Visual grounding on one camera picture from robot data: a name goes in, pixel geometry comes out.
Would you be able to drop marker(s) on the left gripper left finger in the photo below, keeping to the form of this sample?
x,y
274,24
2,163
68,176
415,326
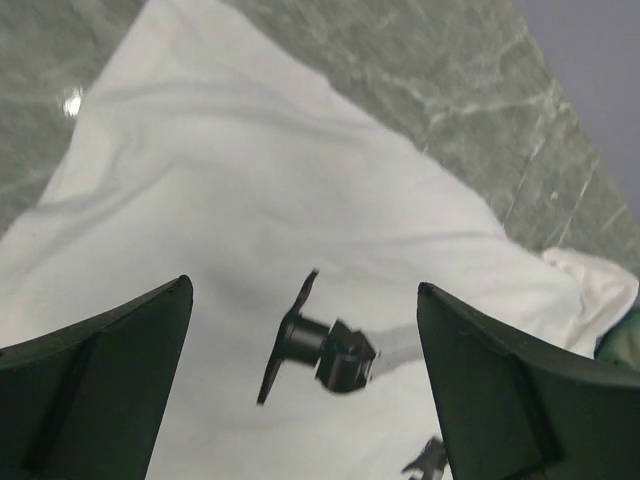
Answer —
x,y
87,401

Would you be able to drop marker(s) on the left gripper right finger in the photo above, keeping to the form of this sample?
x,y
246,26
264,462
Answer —
x,y
511,406

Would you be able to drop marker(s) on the white printed t shirt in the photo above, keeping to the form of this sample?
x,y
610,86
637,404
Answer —
x,y
306,229

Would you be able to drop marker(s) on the teal t shirt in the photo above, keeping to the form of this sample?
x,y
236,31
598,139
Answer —
x,y
620,345

